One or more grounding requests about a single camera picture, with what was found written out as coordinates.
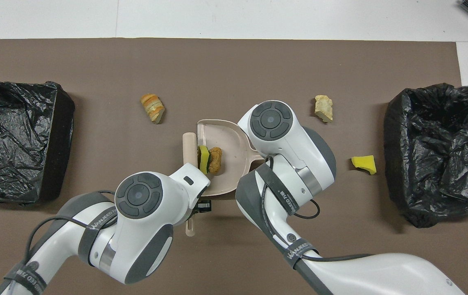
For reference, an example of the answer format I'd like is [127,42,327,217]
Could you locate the yellow green scrub sponge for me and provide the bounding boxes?
[198,145,211,175]

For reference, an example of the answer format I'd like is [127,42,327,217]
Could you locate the brown round bread roll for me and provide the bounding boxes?
[208,147,223,175]

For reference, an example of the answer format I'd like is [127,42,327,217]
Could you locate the beige hand brush black bristles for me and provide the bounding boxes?
[182,132,199,237]

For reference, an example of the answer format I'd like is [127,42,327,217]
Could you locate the beige plastic dustpan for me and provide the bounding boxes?
[197,119,265,197]

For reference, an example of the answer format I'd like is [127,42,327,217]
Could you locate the large orange striped bread chunk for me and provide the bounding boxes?
[140,93,165,125]

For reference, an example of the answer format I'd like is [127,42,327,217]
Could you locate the black bag lined bin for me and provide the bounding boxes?
[383,83,468,229]
[0,81,75,205]

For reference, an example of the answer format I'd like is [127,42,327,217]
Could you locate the large brown table mat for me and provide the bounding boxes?
[0,38,468,295]

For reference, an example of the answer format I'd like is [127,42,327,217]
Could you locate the pale cream bread piece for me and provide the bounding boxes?
[314,95,334,123]

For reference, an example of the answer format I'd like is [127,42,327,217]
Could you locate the small yellow sponge wedge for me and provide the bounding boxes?
[351,155,377,175]

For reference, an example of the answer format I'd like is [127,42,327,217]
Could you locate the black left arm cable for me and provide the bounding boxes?
[24,190,116,267]

